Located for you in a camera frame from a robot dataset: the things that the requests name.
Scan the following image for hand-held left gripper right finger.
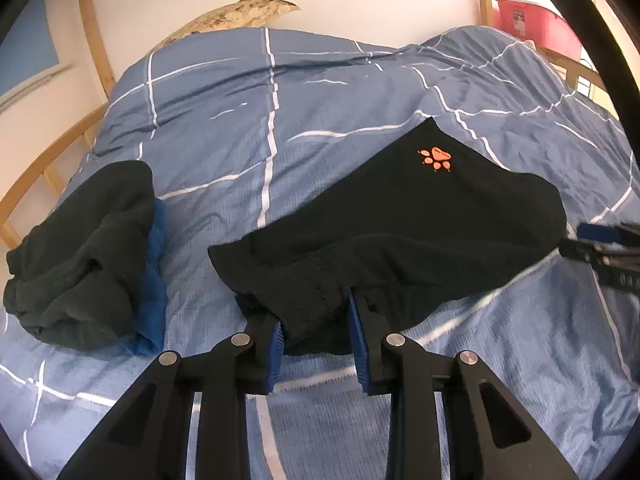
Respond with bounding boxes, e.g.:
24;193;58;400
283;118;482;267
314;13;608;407
347;294;582;480

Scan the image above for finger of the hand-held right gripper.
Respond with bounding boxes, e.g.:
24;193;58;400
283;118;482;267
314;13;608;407
576;221;640;248
557;239;640;291

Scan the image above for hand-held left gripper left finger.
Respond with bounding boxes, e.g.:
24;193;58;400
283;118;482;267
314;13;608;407
55;314;285;480

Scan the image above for black pants with orange pawprint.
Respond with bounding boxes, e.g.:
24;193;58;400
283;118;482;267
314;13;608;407
207;116;568;358

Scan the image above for blue folded garment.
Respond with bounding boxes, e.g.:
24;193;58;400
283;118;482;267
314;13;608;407
122;199;167;358

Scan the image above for dark green crumpled garment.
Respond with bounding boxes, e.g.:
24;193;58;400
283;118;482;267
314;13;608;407
2;160;157;352

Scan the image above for red plastic bin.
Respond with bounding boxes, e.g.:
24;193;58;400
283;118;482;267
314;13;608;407
494;0;583;56

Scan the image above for blue checked duvet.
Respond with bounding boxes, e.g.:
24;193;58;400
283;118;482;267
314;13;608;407
0;25;640;480

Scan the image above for camouflage pattern pillow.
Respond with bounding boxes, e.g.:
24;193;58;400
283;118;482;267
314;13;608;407
150;0;301;51

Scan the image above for white window sill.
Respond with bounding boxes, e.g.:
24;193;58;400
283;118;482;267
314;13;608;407
0;62;73;111

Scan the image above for blue window blind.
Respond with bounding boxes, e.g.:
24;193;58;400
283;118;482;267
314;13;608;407
0;0;61;96

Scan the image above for wooden bed frame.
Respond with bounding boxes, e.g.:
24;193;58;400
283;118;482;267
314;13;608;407
0;0;608;251

